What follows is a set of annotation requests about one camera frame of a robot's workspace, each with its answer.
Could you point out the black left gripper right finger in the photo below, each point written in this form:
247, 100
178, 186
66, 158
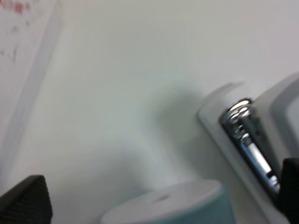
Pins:
289, 190

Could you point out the teal pencil sharpener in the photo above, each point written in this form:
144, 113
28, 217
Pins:
200, 202

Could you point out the white cardboard box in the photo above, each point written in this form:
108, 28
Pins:
29, 30

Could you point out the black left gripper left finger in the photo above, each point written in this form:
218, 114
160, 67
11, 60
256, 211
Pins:
28, 202

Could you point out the white grey stapler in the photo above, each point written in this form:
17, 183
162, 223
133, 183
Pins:
256, 135

